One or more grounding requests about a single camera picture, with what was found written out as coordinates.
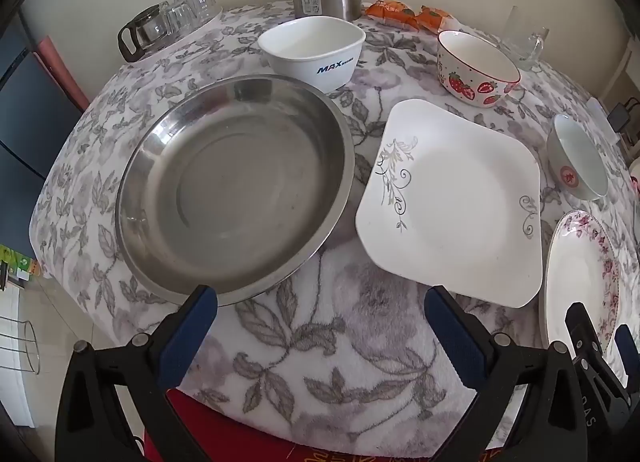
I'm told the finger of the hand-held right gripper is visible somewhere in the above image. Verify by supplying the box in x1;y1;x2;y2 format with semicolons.
565;304;607;369
615;324;640;386

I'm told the glass teapot with black handle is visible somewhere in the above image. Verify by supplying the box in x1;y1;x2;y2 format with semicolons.
117;1;173;63

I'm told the white rectangular box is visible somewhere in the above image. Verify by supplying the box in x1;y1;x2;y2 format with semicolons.
585;97;621;145

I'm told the black power adapter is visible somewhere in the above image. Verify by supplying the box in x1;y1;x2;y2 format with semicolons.
607;99;640;135

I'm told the green box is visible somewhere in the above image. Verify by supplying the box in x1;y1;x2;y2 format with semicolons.
0;242;41;288

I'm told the white square plate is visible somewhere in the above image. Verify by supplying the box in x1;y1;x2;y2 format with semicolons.
355;98;545;310

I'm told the red cloth with gold print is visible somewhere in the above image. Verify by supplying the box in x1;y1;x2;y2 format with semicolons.
142;389;516;462

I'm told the pink panel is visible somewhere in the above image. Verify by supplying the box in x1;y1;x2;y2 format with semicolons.
32;36;91;113

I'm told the stainless steel basin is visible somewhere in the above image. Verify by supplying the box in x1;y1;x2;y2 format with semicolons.
114;74;357;308

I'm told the white square bowl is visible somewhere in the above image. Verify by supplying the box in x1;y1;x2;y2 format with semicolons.
257;16;367;95

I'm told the clear plastic tray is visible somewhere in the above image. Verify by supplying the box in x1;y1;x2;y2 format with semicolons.
125;7;223;50

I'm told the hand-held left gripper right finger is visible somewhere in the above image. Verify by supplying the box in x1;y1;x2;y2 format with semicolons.
424;284;608;462

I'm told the grey floral tablecloth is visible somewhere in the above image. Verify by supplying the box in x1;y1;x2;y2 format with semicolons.
27;2;640;458

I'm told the pink floral round plate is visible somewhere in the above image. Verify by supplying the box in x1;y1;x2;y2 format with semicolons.
542;209;621;360

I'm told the strawberry print bowl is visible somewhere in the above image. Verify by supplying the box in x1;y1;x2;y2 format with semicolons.
436;30;522;109

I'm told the small white bowl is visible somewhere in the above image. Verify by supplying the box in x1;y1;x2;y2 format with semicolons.
546;113;609;202

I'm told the clear glass mug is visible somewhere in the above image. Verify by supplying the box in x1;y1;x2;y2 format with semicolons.
500;4;551;72

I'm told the wire rack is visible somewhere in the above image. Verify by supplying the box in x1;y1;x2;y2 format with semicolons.
0;314;41;375

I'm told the blue cabinet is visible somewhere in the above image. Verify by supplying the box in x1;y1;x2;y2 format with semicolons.
0;7;86;263

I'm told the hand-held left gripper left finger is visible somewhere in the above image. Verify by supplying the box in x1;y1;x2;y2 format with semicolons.
55;284;219;462

